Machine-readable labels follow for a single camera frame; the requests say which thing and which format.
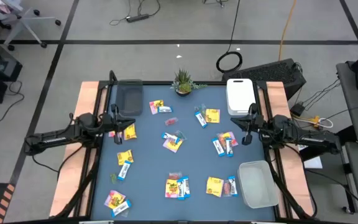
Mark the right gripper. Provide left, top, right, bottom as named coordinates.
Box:
left=230, top=103, right=265, bottom=146

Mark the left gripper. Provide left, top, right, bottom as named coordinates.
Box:
left=99, top=104, right=136, bottom=146

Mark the dark translucent plastic bin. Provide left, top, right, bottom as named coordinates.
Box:
left=115, top=79, right=144, bottom=117

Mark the wooden side board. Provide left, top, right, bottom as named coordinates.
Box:
left=259, top=81, right=316, bottom=218
left=48, top=81, right=108, bottom=218

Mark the black computer case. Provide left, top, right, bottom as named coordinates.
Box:
left=221, top=58, right=308, bottom=101

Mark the black power adapter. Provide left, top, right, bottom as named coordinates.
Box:
left=290, top=103, right=306, bottom=118

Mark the clear plastic bin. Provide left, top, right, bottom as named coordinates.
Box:
left=237, top=160, right=280, bottom=209

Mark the potted succulent plant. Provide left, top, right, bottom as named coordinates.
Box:
left=170, top=68, right=208, bottom=97

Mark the yellow plug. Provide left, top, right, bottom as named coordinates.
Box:
left=308, top=115, right=322, bottom=128

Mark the white paper sheet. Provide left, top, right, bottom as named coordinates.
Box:
left=296, top=144, right=323, bottom=170

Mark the black power strip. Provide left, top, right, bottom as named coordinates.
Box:
left=126, top=13, right=150, bottom=23

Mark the black desk support bar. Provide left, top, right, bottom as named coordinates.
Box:
left=336, top=125, right=358, bottom=147

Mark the grey office chair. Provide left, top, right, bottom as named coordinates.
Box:
left=0, top=0, right=62, bottom=52

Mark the white plastic bin with handles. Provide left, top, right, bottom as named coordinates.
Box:
left=226, top=78, right=257, bottom=116

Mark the black hanging cable with coil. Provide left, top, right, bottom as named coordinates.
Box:
left=215, top=0, right=244, bottom=74

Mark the yellow hanging cable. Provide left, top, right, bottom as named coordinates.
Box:
left=277, top=0, right=298, bottom=62

